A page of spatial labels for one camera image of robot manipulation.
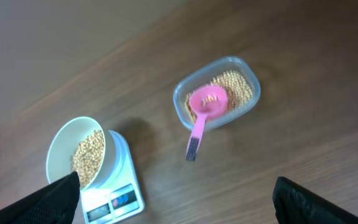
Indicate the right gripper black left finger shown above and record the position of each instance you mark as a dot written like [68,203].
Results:
[53,204]

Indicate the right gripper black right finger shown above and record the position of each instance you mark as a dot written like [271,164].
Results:
[295,204]

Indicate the pink plastic measuring scoop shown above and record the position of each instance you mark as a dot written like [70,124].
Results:
[208,103]

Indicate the soybeans pile in bowl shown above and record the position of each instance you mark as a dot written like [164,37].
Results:
[88,157]

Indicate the white round bowl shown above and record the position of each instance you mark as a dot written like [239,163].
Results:
[58,163]

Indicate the white digital kitchen scale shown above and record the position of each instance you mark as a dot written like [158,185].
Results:
[118,196]

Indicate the clear container of soybeans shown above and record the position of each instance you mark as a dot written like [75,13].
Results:
[231,73]

